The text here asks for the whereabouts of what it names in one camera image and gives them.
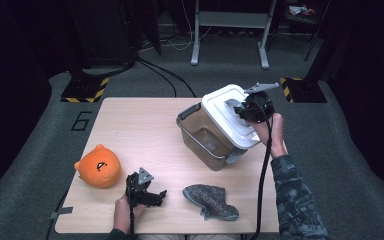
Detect person's right hand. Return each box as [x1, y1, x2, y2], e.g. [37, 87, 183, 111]
[246, 112, 288, 158]

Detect grey fluffy cloth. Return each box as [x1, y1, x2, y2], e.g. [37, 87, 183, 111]
[182, 184, 240, 222]

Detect right hand-held gripper black cable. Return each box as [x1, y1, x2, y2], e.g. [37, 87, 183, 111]
[249, 99, 275, 240]

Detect black floor cable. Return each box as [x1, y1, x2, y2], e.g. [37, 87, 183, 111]
[139, 58, 198, 98]
[138, 59, 178, 98]

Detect small white orange object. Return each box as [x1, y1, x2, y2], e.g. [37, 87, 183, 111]
[288, 4, 316, 17]

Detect person's left hand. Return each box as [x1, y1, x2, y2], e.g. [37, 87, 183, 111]
[113, 194, 146, 234]

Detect orange plush toy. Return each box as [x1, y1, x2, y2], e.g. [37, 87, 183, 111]
[73, 143, 122, 189]

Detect white floor cables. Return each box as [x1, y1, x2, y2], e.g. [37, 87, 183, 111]
[139, 0, 214, 52]

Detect black equipment cabinet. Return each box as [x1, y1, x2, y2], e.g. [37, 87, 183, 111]
[69, 0, 138, 68]

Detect clear grey storage box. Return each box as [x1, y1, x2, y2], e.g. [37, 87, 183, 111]
[175, 102, 248, 172]

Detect left hand-held gripper black cable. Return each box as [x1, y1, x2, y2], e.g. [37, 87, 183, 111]
[128, 173, 138, 240]

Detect white metal desk frame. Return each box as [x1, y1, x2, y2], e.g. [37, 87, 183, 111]
[190, 0, 278, 70]

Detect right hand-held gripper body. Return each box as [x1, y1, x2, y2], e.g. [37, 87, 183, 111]
[244, 82, 280, 124]

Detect grey tape piece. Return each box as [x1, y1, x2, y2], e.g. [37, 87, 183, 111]
[49, 206, 74, 220]

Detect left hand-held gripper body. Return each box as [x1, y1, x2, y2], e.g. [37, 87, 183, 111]
[125, 167, 154, 208]

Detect hand-held gripper black cable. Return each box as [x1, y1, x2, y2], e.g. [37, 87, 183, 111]
[249, 99, 275, 240]
[128, 173, 138, 240]

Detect black yellow striped base plate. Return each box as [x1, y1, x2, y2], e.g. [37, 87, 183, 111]
[279, 77, 328, 104]
[60, 76, 110, 104]

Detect black metal side table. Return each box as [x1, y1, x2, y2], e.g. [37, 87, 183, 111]
[268, 0, 331, 63]

